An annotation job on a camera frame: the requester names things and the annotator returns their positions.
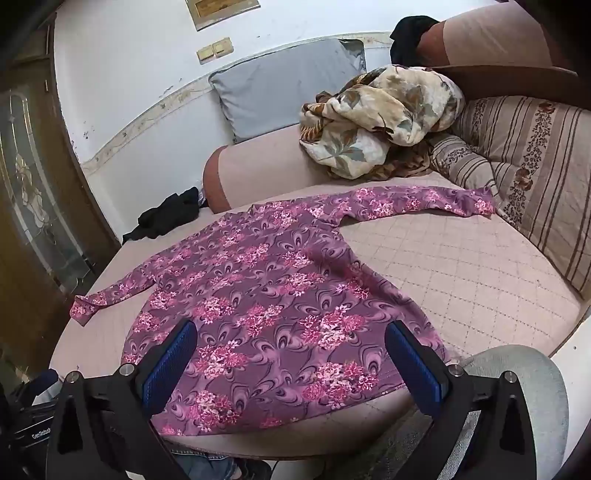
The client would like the grey cushion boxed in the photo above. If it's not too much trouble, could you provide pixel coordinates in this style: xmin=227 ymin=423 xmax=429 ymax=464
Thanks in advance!
xmin=209 ymin=38 xmax=368 ymax=144

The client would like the small striped pillow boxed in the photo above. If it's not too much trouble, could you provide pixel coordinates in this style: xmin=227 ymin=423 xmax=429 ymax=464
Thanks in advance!
xmin=427 ymin=134 xmax=504 ymax=208

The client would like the dark patterned cloth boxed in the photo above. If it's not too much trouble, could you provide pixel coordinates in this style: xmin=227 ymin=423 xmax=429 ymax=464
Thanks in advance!
xmin=351 ymin=406 xmax=467 ymax=480

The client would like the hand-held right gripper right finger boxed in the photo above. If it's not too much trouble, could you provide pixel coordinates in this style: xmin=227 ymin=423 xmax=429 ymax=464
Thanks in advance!
xmin=384 ymin=319 xmax=550 ymax=480

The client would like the person's leg in jeans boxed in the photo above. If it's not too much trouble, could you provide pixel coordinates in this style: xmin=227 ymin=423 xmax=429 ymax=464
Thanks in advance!
xmin=171 ymin=455 xmax=241 ymax=480

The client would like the framed wall picture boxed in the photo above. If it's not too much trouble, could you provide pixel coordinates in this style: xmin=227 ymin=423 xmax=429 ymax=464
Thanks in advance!
xmin=185 ymin=0 xmax=262 ymax=31

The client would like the black cloth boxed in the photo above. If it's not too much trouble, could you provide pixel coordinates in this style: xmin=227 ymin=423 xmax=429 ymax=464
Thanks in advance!
xmin=122 ymin=187 xmax=201 ymax=244

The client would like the large striped floral pillow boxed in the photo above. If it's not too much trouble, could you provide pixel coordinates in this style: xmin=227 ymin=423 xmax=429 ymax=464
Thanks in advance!
xmin=455 ymin=96 xmax=591 ymax=296

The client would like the pink quilted sofa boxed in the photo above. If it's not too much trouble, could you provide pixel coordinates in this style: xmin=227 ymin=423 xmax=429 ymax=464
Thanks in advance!
xmin=48 ymin=0 xmax=591 ymax=462

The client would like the purple floral shirt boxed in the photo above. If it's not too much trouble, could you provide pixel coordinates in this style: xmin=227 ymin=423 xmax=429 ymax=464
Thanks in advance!
xmin=69 ymin=185 xmax=497 ymax=439

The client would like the cream floral blanket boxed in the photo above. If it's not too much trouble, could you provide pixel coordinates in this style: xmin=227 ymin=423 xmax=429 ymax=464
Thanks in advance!
xmin=299 ymin=65 xmax=466 ymax=181

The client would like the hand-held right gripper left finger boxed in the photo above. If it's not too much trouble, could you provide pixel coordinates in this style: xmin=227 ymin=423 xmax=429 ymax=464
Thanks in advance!
xmin=46 ymin=318 xmax=199 ymax=480

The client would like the wooden door with glass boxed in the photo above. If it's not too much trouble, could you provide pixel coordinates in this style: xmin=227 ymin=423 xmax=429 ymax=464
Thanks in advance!
xmin=0 ymin=9 xmax=121 ymax=370

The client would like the grey round stool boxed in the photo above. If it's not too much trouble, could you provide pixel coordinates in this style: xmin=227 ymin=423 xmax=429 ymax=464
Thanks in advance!
xmin=455 ymin=344 xmax=570 ymax=480

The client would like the black garment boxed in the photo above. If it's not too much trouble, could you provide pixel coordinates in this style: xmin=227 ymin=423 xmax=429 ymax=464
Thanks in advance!
xmin=390 ymin=15 xmax=439 ymax=68

